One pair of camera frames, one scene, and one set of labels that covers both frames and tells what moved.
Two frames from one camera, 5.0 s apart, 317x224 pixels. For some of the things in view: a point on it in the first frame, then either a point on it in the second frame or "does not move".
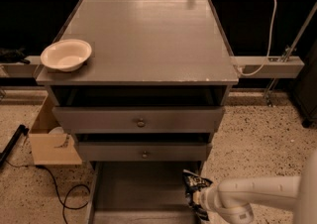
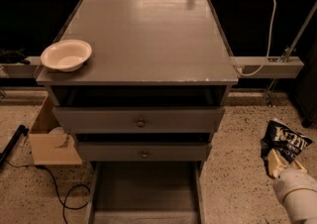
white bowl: [65, 56] does not move
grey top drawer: [138, 109] does not move
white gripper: [210, 198] -> [291, 181]
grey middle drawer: [143, 147] does not move
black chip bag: [193, 182] -> [283, 139]
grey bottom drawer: [142, 192] does not move
